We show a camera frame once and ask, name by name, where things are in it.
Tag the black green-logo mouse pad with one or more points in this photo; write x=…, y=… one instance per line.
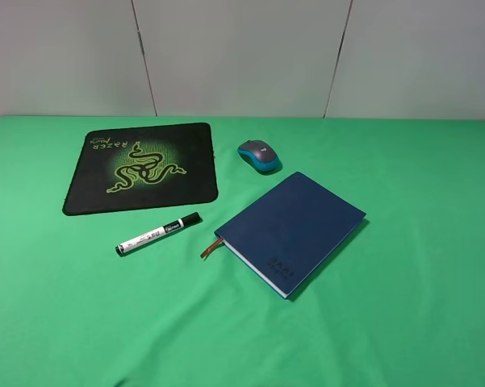
x=139, y=168

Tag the green tablecloth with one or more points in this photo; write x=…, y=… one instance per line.
x=401, y=304

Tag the dark blue notebook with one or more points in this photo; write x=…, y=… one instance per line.
x=287, y=233

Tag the grey and blue computer mouse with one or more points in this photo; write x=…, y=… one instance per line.
x=260, y=156

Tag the white black-capped marker pen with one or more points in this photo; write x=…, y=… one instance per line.
x=133, y=244

